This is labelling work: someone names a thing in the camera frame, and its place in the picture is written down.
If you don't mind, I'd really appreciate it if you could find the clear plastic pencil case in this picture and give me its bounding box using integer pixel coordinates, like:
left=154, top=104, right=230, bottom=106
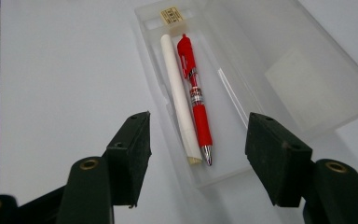
left=133, top=0, right=358, bottom=190

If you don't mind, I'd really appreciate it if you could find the white table with wooden edge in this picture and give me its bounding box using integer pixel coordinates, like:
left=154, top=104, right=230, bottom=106
left=0, top=0, right=358, bottom=224

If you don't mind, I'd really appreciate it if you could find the red pen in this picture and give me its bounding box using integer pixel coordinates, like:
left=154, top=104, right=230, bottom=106
left=176, top=33, right=214, bottom=167

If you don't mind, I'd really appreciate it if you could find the small beige eraser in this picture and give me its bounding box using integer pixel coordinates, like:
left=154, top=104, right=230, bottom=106
left=159, top=6, right=188, bottom=35

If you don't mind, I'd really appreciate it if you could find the white pencil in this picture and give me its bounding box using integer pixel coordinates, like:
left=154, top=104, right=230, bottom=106
left=159, top=33, right=203, bottom=166

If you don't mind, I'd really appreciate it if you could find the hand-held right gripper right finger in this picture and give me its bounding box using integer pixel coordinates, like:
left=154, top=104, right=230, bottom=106
left=244, top=111, right=314, bottom=209

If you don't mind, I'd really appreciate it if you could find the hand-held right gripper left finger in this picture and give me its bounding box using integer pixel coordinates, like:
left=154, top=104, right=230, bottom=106
left=103, top=110, right=153, bottom=209

